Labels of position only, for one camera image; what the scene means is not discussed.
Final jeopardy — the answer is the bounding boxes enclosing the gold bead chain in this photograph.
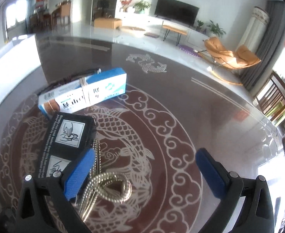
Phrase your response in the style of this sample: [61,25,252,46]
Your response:
[78,138,133,223]

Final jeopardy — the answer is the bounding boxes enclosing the cardboard box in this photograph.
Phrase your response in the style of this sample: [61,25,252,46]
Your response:
[94,17,122,29]

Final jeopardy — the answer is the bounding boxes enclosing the wooden bench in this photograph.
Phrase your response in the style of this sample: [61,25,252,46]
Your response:
[162,25,187,46]

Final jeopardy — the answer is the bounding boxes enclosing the black eyeglasses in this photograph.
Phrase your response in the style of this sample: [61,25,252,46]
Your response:
[37,68,101,96]

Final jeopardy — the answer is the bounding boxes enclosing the wooden dining chair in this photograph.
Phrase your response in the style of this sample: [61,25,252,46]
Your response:
[255,71,285,127]

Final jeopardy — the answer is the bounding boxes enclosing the green potted plant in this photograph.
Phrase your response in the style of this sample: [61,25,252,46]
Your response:
[133,0,151,14]

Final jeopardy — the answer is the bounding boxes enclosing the black printed box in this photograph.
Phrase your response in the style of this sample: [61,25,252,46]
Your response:
[35,112,97,178]

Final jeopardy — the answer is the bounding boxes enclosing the leafy floor plant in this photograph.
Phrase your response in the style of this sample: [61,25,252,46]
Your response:
[207,20,227,37]

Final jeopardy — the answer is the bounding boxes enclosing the white standing air conditioner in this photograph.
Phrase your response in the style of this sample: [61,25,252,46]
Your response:
[239,6,270,53]

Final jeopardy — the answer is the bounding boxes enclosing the white sorting bin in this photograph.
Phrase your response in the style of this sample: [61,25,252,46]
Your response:
[0,34,41,104]

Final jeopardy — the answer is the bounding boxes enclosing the red flower vase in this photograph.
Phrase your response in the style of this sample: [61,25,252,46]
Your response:
[120,0,133,12]

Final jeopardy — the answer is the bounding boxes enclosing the black television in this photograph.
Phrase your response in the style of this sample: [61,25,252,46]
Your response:
[154,0,199,26]

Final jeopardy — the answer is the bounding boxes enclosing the blue white carton box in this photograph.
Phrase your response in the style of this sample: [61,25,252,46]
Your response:
[38,68,127,118]

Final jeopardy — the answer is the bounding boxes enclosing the orange lounge chair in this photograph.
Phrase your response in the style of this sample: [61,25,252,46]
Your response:
[194,37,261,86]

